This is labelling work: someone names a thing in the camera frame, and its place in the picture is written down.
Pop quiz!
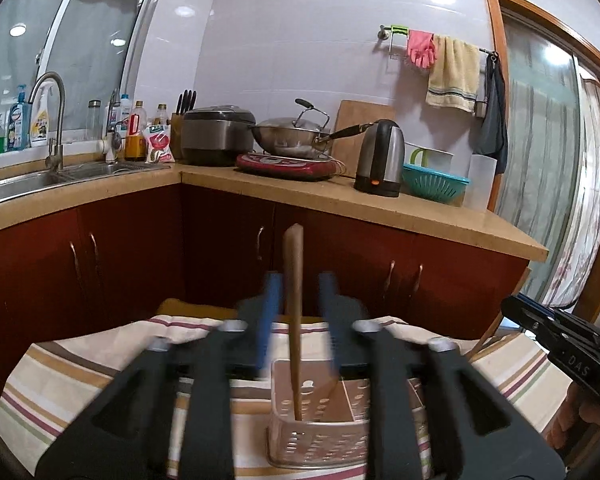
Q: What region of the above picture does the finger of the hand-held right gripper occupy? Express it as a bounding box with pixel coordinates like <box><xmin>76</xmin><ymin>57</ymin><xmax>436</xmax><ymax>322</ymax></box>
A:
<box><xmin>499</xmin><ymin>295</ymin><xmax>562</xmax><ymax>347</ymax></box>

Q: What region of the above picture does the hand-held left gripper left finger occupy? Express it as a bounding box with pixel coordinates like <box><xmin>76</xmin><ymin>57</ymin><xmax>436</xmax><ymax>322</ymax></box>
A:
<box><xmin>34</xmin><ymin>271</ymin><xmax>285</xmax><ymax>480</ymax></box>

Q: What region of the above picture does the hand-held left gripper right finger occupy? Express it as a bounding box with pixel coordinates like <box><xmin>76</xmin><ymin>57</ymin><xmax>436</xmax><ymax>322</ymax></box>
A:
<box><xmin>316</xmin><ymin>271</ymin><xmax>567</xmax><ymax>480</ymax></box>

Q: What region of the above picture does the wooden chopstick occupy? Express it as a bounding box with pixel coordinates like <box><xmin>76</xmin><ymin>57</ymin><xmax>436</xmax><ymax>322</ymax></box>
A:
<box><xmin>281</xmin><ymin>224</ymin><xmax>306</xmax><ymax>422</ymax></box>

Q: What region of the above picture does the pink plastic utensil holder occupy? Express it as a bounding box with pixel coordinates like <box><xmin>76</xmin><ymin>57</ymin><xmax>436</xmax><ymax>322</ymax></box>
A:
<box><xmin>266</xmin><ymin>359</ymin><xmax>432</xmax><ymax>470</ymax></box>

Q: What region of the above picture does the person's right hand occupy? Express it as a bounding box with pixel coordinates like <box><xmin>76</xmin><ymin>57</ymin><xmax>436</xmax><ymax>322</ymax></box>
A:
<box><xmin>549</xmin><ymin>381</ymin><xmax>600</xmax><ymax>454</ymax></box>

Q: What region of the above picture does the white translucent plastic container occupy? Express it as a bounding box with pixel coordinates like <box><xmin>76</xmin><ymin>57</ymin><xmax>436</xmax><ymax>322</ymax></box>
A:
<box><xmin>463</xmin><ymin>153</ymin><xmax>497</xmax><ymax>212</ymax></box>

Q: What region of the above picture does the red induction cooker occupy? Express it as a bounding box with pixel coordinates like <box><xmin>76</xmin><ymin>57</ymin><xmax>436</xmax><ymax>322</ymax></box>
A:
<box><xmin>235</xmin><ymin>151</ymin><xmax>347</xmax><ymax>182</ymax></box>

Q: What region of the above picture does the patterned curtain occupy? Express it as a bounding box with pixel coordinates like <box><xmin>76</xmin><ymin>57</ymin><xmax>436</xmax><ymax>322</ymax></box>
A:
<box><xmin>545</xmin><ymin>79</ymin><xmax>600</xmax><ymax>307</ymax></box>

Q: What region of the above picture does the red kitchen cabinet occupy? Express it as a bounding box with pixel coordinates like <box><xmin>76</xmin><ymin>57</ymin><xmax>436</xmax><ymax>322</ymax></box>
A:
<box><xmin>0</xmin><ymin>182</ymin><xmax>532</xmax><ymax>397</ymax></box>

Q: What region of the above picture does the teal plastic colander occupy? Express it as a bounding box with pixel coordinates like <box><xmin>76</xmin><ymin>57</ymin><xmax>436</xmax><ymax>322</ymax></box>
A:
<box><xmin>401</xmin><ymin>162</ymin><xmax>471</xmax><ymax>206</ymax></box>

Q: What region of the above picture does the steel electric kettle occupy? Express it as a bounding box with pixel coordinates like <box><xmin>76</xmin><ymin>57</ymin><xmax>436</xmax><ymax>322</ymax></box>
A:
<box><xmin>353</xmin><ymin>118</ymin><xmax>406</xmax><ymax>199</ymax></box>

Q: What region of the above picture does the steel wok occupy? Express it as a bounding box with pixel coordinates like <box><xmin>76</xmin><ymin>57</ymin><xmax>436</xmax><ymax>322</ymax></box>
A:
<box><xmin>250</xmin><ymin>121</ymin><xmax>377</xmax><ymax>159</ymax></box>

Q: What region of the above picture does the glass sliding door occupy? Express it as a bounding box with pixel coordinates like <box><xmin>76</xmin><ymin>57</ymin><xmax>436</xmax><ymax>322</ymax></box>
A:
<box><xmin>495</xmin><ymin>7</ymin><xmax>589</xmax><ymax>262</ymax></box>

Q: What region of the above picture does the white and green pitcher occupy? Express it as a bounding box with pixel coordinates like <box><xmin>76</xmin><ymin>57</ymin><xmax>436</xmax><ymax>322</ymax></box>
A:
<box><xmin>409</xmin><ymin>145</ymin><xmax>455</xmax><ymax>169</ymax></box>

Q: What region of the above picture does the grey rice cooker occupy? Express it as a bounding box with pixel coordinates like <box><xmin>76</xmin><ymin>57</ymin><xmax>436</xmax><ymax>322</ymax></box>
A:
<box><xmin>180</xmin><ymin>104</ymin><xmax>257</xmax><ymax>167</ymax></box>

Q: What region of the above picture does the steel wok lid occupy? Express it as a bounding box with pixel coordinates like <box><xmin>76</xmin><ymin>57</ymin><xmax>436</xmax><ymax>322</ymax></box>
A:
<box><xmin>256</xmin><ymin>98</ymin><xmax>331</xmax><ymax>134</ymax></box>

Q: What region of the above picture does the dark grey hanging cloth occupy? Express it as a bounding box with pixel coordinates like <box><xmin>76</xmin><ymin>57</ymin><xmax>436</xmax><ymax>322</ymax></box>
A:
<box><xmin>472</xmin><ymin>52</ymin><xmax>509</xmax><ymax>174</ymax></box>

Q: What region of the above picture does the wooden knife block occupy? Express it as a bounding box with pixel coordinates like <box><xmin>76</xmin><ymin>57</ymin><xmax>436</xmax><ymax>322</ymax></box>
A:
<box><xmin>169</xmin><ymin>111</ymin><xmax>187</xmax><ymax>160</ymax></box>

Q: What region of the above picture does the pink and white bag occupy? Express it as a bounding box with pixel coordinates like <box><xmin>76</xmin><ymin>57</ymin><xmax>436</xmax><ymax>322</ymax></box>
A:
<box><xmin>142</xmin><ymin>124</ymin><xmax>176</xmax><ymax>165</ymax></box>

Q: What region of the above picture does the striped tablecloth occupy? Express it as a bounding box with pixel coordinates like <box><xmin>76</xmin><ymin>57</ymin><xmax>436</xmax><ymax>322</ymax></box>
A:
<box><xmin>0</xmin><ymin>312</ymin><xmax>574</xmax><ymax>480</ymax></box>

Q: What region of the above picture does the wooden cutting board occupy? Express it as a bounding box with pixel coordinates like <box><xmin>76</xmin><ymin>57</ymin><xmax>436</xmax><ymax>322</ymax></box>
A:
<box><xmin>333</xmin><ymin>99</ymin><xmax>397</xmax><ymax>176</ymax></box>

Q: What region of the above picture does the cooking oil bottle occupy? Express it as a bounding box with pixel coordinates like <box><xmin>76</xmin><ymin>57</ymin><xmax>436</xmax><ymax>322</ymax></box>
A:
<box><xmin>124</xmin><ymin>101</ymin><xmax>149</xmax><ymax>162</ymax></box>

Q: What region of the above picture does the small steel water tap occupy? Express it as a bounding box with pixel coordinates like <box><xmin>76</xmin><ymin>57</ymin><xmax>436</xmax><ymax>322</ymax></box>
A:
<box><xmin>102</xmin><ymin>89</ymin><xmax>124</xmax><ymax>164</ymax></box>

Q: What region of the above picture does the white bottle with blue cap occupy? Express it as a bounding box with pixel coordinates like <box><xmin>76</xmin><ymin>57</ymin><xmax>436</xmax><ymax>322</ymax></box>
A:
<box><xmin>119</xmin><ymin>94</ymin><xmax>134</xmax><ymax>136</ymax></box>

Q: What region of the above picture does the yellow striped towel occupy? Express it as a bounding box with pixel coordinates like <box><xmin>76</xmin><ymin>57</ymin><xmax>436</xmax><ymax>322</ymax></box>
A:
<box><xmin>424</xmin><ymin>35</ymin><xmax>481</xmax><ymax>114</ymax></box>

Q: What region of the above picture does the clear glass bottle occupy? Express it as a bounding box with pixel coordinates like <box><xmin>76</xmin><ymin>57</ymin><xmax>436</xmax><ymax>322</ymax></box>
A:
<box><xmin>86</xmin><ymin>100</ymin><xmax>104</xmax><ymax>141</ymax></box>

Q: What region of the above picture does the tall steel kitchen faucet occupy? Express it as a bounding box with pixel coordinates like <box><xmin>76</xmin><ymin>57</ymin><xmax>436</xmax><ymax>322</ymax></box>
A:
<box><xmin>28</xmin><ymin>71</ymin><xmax>67</xmax><ymax>172</ymax></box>

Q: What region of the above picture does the steel kitchen sink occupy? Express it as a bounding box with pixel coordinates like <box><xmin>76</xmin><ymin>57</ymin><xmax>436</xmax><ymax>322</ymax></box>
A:
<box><xmin>0</xmin><ymin>160</ymin><xmax>157</xmax><ymax>207</ymax></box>

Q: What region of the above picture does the pink rubber glove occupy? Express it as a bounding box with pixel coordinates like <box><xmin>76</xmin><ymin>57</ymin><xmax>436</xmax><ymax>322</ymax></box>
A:
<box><xmin>406</xmin><ymin>29</ymin><xmax>439</xmax><ymax>69</ymax></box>

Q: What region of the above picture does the white spray bottle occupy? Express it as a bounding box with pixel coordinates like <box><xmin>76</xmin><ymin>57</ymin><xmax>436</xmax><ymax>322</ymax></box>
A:
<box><xmin>29</xmin><ymin>82</ymin><xmax>56</xmax><ymax>147</ymax></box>

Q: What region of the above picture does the blue detergent bottle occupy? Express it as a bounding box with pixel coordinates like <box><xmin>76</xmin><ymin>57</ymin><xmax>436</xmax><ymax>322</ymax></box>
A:
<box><xmin>6</xmin><ymin>85</ymin><xmax>30</xmax><ymax>151</ymax></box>

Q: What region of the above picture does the steel towel rail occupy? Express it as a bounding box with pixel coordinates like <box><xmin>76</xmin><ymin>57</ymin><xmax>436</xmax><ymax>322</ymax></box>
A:
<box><xmin>377</xmin><ymin>24</ymin><xmax>499</xmax><ymax>59</ymax></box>

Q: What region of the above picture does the wooden door frame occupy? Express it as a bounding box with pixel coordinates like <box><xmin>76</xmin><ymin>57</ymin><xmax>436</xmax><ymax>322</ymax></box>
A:
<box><xmin>482</xmin><ymin>0</ymin><xmax>600</xmax><ymax>327</ymax></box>

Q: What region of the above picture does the aluminium frame window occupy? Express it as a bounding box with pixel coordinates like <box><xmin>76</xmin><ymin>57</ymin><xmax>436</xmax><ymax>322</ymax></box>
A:
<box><xmin>0</xmin><ymin>0</ymin><xmax>162</xmax><ymax>147</ymax></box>

